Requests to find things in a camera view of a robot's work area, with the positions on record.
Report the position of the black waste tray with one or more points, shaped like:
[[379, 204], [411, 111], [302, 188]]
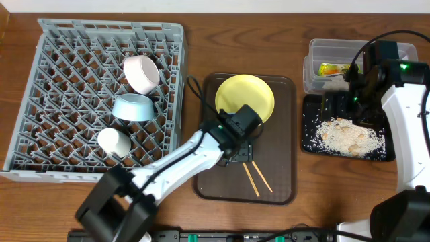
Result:
[[311, 112]]

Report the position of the dark brown serving tray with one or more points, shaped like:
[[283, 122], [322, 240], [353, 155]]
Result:
[[274, 152]]

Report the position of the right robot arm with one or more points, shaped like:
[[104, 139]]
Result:
[[395, 91]]

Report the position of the grey dish rack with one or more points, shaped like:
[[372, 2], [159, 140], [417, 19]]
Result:
[[76, 75]]

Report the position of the yellow plate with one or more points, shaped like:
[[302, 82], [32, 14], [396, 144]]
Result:
[[239, 90]]

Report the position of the pink bowl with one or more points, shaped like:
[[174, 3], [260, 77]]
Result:
[[141, 73]]

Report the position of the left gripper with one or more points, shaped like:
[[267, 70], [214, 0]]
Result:
[[242, 155]]

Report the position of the clear plastic bin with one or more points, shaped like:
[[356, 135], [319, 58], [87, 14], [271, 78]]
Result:
[[333, 51]]

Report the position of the light blue bowl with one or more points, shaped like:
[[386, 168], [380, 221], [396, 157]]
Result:
[[133, 107]]

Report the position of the rice and food scraps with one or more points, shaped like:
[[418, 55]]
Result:
[[340, 137]]

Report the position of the green snack wrapper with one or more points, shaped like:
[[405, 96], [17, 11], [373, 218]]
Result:
[[330, 70]]

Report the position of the white cup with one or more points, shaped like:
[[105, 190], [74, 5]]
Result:
[[113, 141]]

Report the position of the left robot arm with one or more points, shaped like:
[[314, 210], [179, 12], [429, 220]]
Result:
[[123, 204]]

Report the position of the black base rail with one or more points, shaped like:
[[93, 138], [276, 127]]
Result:
[[294, 234]]

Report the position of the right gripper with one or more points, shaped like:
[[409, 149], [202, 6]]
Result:
[[336, 105]]

